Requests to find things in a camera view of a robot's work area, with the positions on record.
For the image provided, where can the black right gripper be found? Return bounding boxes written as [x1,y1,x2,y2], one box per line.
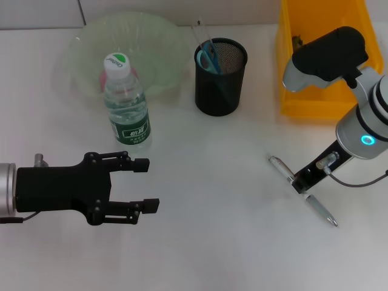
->
[292,140,355,195]

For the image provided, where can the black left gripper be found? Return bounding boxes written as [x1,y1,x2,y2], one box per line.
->
[14,151,161,226]

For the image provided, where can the grey clear ballpoint pen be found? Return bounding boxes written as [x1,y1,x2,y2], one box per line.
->
[267,155,338,228]

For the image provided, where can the clear water bottle green label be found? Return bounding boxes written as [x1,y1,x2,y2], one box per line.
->
[103,52,152,152]

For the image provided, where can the pink toy peach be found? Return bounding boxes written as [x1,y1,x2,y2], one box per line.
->
[99,67,138,92]

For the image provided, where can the blue scissors with sheath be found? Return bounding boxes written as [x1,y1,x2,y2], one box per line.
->
[196,42,233,102]

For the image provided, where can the transparent plastic ruler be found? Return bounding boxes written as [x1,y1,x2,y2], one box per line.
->
[191,19,222,74]

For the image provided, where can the black mesh pen holder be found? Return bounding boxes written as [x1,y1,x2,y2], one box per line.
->
[193,37,248,117]

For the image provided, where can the translucent green fruit bowl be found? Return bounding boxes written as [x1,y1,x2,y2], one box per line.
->
[62,11,191,101]

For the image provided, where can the yellow plastic bin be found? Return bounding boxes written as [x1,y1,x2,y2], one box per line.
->
[275,0,385,119]

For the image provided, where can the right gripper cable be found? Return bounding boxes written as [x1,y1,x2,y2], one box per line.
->
[315,152,388,187]

